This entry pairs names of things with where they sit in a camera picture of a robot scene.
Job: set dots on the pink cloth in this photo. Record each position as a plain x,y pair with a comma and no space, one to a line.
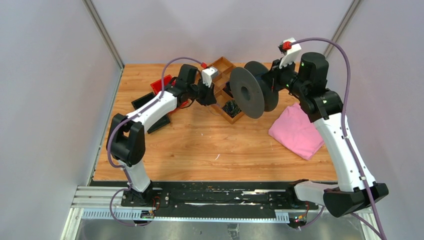
294,131

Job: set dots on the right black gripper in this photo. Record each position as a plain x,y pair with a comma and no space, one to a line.
275,71

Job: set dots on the black cable spool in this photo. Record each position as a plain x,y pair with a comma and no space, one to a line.
253,95

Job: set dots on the red plastic bin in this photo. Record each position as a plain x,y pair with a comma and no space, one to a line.
162,86

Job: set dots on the black plastic bin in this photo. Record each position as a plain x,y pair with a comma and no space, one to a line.
142,103

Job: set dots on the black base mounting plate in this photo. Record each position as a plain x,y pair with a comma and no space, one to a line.
218,199

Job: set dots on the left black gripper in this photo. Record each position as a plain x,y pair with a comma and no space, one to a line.
209,98

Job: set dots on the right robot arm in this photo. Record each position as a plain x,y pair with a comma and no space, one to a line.
356,188

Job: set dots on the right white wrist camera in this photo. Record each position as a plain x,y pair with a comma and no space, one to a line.
290,52

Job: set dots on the aluminium frame rail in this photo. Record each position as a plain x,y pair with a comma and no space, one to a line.
96,18

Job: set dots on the rolled green floral tie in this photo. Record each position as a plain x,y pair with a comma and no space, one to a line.
231,108

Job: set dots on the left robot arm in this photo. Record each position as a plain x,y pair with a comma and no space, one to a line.
126,140

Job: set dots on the wooden compartment tray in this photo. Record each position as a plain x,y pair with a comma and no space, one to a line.
224,67

